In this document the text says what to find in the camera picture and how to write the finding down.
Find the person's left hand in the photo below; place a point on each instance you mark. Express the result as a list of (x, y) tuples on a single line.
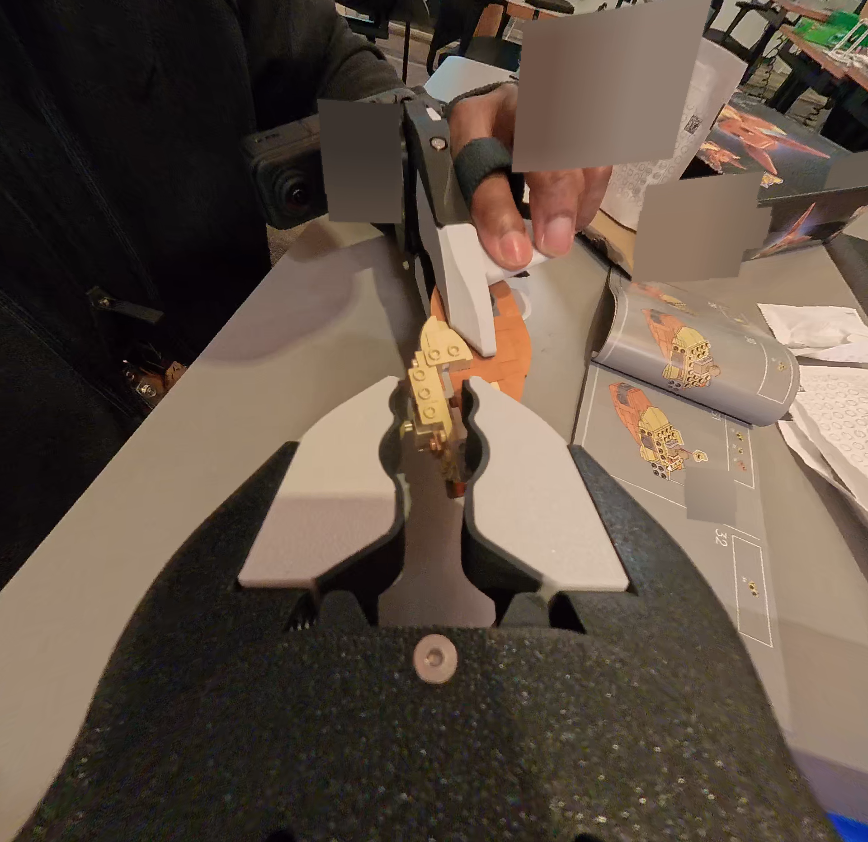
[(495, 226)]

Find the black office chair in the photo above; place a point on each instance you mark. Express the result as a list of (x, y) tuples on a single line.
[(475, 8), (380, 1)]

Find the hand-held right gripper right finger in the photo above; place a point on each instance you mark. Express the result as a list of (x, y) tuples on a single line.
[(542, 503)]

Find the blue storage bin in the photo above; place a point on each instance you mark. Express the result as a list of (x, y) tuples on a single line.
[(851, 830)]

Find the person's left forearm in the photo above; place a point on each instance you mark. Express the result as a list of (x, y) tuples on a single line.
[(352, 48)]

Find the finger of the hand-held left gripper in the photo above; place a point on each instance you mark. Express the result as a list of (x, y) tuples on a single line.
[(468, 306)]

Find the tan and orange brick model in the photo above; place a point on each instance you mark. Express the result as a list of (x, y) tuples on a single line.
[(434, 394)]

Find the long wood-edged table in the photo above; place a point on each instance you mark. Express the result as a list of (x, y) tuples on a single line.
[(824, 65)]

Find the dark toy set box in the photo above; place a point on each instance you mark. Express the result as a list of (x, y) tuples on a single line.
[(746, 130)]

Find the white patterned paper bag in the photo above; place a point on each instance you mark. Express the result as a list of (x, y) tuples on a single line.
[(841, 421), (814, 326)]

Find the person's black jacket torso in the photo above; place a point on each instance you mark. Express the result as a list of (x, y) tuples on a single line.
[(102, 211)]

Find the white paper bag text print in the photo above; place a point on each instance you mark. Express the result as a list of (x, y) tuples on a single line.
[(715, 102)]

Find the grey instruction booklet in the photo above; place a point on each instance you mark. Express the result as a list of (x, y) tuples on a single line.
[(678, 408)]

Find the grey desk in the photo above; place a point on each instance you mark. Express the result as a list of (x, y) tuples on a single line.
[(237, 381)]

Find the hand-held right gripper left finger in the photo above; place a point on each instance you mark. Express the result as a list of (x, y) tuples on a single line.
[(325, 503)]

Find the green box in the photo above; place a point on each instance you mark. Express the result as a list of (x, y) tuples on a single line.
[(827, 31)]

